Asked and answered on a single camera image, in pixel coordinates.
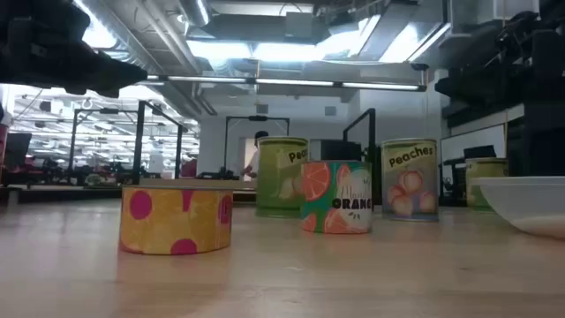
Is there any tall peaches can blue base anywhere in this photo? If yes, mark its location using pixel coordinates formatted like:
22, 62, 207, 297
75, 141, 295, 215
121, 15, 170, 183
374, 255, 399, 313
380, 138, 441, 222

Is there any whiteboard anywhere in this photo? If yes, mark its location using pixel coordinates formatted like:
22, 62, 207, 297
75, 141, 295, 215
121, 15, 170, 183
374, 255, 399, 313
440, 125, 508, 168

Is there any long LED light bar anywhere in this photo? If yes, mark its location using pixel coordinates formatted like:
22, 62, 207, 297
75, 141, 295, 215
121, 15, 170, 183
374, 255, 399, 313
145, 74, 428, 93

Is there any white translucent bowl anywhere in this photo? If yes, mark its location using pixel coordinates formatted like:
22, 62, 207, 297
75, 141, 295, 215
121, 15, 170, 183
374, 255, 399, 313
470, 176, 565, 240

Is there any tall green oranges can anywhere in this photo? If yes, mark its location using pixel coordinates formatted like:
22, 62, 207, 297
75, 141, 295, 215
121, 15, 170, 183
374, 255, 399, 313
463, 157, 509, 211

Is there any short yellow pink-dotted can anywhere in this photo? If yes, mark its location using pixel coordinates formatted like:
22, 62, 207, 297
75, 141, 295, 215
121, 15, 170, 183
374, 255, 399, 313
117, 184, 234, 256

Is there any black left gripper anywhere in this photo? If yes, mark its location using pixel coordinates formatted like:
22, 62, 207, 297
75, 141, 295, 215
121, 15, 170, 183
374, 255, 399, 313
26, 0, 148, 99

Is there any silver ceiling duct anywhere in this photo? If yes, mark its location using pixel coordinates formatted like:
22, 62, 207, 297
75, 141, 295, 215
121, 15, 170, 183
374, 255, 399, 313
178, 0, 213, 27

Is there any short mandarin oranges can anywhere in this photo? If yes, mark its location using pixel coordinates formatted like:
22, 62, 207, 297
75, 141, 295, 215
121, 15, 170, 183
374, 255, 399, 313
299, 160, 374, 235

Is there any white ceiling unit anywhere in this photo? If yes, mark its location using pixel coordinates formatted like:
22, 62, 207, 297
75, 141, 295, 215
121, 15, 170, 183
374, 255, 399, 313
478, 0, 540, 23

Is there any black monitor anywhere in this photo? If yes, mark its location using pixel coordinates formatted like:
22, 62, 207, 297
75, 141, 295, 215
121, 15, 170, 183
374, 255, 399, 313
320, 140, 364, 163

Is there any black background rig frame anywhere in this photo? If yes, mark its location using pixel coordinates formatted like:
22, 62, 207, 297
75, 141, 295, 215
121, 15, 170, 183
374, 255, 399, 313
68, 108, 142, 185

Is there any person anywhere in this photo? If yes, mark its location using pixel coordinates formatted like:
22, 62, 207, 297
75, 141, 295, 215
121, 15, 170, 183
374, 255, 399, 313
240, 130, 270, 180

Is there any tall green peaches can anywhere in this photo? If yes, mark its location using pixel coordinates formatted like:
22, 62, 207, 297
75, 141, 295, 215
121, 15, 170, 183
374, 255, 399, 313
254, 135, 310, 218

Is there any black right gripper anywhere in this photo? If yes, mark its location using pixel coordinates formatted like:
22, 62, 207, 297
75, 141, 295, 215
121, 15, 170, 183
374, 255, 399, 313
434, 11, 552, 107

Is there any dark angled monitor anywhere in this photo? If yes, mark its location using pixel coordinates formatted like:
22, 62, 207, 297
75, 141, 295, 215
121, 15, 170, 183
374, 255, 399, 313
4, 132, 33, 170

